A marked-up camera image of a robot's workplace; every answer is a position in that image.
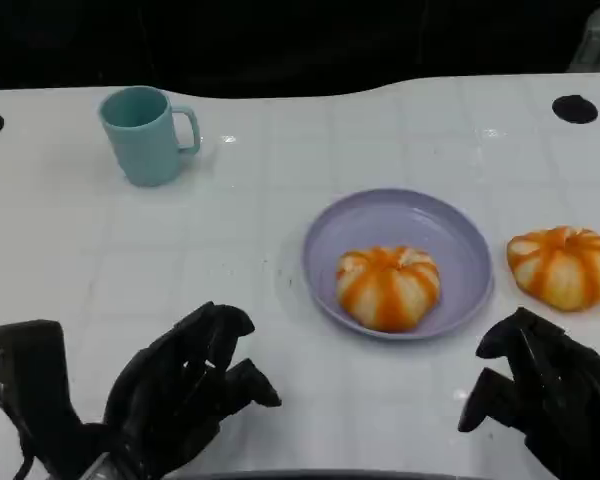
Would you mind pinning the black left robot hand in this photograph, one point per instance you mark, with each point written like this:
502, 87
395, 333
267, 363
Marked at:
170, 395

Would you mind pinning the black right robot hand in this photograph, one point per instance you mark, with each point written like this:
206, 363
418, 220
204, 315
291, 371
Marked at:
565, 400

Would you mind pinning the orange and white bread roll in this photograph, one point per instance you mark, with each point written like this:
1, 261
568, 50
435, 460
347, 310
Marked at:
562, 270
387, 290

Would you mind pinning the pale green mug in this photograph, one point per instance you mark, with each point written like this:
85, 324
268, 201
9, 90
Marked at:
142, 142

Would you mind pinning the lilac plate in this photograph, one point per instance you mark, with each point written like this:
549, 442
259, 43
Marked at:
380, 220

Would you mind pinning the grey machine cabinet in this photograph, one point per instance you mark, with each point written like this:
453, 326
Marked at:
597, 42

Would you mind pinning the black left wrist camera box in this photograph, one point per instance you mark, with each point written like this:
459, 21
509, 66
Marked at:
30, 370

